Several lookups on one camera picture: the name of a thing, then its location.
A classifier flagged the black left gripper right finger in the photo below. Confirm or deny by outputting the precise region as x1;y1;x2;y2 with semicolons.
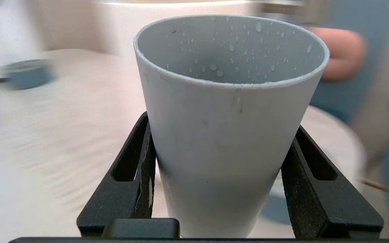
281;126;384;239

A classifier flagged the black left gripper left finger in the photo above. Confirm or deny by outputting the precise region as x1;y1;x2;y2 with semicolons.
77;111;157;237

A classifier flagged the light grey plastic cup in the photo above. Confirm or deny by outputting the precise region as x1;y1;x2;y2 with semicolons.
133;15;330;238

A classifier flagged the blue ribbed booth bench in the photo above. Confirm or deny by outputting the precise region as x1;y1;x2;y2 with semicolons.
309;0;389;233

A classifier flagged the pink bolster cushion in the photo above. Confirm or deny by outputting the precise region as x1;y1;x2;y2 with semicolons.
308;26;366;82

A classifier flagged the small blue perforated drip tray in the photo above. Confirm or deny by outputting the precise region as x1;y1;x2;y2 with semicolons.
0;59;55;91

